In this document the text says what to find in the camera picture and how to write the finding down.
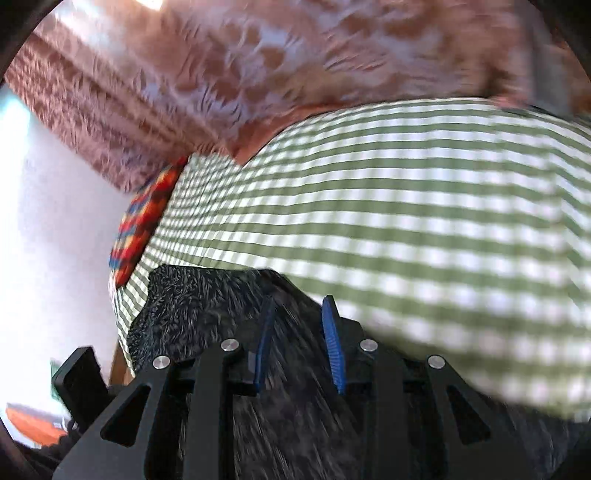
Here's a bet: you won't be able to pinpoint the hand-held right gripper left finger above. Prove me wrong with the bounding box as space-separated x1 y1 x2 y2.
53 295 278 480

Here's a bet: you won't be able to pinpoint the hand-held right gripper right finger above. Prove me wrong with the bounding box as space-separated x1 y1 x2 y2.
322 295 539 480

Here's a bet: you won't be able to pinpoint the black leaf-print pants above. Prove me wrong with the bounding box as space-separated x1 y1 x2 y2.
127 265 575 480

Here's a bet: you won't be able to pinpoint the orange box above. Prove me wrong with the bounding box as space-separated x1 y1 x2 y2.
6 403 68 449

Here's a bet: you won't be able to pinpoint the green checked bedsheet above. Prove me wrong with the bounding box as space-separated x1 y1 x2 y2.
108 96 591 422

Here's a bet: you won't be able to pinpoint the red orange patterned cloth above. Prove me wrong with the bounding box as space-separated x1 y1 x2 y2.
109 156 190 288

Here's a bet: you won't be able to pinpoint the brown floral curtain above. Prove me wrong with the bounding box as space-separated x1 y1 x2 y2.
4 0 575 193

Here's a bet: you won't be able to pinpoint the grey metal pole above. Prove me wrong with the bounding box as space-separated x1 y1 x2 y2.
525 11 572 117

